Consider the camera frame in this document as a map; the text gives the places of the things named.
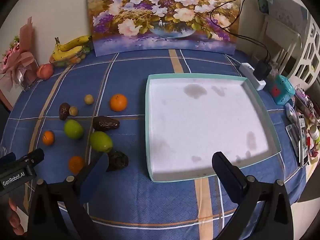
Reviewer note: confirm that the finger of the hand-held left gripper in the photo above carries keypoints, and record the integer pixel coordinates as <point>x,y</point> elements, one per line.
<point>32,157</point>
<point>7,158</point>

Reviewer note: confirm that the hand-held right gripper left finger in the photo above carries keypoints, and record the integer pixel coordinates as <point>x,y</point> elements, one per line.
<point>92,165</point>

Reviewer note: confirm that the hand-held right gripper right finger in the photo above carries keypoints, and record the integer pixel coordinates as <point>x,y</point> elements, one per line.
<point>225,170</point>

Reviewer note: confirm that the medium orange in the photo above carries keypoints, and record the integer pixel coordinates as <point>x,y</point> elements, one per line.
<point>75,163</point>

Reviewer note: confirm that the green jujube fruit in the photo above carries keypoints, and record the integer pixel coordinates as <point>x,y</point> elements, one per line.
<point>101,141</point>
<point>73,129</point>

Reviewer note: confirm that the small orange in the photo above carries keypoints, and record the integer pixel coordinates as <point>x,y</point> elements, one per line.
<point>48,138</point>

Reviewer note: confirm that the brown dried date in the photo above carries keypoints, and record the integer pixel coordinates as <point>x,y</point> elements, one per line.
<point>64,110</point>
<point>106,123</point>
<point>118,160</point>

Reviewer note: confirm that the white tray with teal rim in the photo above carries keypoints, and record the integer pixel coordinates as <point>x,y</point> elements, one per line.
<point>200,120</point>

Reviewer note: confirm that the tan longan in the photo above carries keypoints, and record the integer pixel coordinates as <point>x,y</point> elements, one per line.
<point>73,111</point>
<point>88,99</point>

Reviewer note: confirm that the large orange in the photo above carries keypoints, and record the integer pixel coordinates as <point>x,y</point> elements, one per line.
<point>118,102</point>

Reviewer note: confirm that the person's left hand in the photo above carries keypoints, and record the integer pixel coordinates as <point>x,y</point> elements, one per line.
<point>16,217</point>

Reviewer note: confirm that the blue plaid tablecloth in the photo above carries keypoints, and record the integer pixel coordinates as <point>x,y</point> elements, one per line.
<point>120,197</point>

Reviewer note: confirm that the smartphone with clear case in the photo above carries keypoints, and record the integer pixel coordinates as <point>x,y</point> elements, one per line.
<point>293,138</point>

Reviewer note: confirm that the black smartphone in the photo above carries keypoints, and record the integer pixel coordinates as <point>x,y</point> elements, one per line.
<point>303,142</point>

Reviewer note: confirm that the pink peach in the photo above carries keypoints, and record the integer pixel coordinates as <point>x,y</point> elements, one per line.
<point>45,71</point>

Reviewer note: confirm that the white remote control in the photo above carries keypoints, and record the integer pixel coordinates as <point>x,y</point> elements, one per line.
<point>290,111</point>

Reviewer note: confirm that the teal toy box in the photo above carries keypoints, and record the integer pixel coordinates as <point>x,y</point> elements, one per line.
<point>281,90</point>

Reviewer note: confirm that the pink wrapped flower bouquet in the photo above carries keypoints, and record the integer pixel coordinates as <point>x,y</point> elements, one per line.
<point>22,60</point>

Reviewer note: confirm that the glass fruit bowl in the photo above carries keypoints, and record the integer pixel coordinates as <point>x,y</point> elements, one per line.
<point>65,62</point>

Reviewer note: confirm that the white power strip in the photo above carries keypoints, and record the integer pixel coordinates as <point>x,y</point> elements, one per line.
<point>246,68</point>

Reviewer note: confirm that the pile of small trinkets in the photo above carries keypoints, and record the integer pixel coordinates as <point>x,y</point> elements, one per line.
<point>311,110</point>

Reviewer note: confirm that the black charger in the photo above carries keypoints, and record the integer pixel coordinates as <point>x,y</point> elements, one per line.
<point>261,70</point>

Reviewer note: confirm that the yellow banana bunch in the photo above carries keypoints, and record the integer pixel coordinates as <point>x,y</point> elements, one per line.
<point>72,43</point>

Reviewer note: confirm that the white lattice panel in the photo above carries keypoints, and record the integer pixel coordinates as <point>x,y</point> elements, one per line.
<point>312,45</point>

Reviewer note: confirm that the white chair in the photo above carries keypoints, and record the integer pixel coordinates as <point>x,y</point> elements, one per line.
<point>280,25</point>

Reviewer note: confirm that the white printed board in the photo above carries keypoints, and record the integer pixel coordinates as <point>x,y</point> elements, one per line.
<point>287,12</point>

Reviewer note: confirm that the flower painting canvas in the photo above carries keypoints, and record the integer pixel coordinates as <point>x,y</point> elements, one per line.
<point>162,10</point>

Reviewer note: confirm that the teal round object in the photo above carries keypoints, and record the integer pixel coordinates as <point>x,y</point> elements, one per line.
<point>265,0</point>

